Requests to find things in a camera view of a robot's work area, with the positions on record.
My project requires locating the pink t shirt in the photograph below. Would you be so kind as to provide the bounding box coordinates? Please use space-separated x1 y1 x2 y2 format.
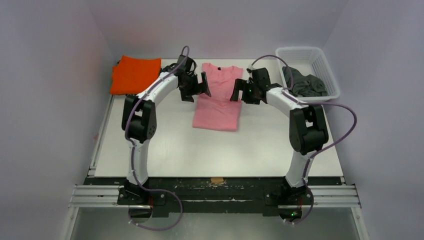
192 62 244 132

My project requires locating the brown tape piece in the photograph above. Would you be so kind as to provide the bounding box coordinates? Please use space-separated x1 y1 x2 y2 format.
210 177 225 185

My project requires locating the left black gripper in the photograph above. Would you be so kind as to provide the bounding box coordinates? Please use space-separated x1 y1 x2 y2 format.
179 72 210 103

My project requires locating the grey crumpled t shirt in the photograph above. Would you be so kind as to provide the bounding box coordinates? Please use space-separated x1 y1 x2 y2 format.
281 66 328 97

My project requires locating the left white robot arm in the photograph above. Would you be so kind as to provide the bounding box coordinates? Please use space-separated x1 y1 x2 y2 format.
119 54 211 205

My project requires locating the orange folded t shirt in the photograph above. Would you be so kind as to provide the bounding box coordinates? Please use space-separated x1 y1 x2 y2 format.
109 55 162 95

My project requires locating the white plastic laundry basket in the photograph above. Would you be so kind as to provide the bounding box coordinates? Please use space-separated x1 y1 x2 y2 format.
275 46 340 102

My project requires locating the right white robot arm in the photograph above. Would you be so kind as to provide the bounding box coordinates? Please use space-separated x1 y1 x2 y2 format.
230 68 329 204

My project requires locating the black mounting base rail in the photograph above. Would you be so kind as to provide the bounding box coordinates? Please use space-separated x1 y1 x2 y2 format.
78 177 343 220

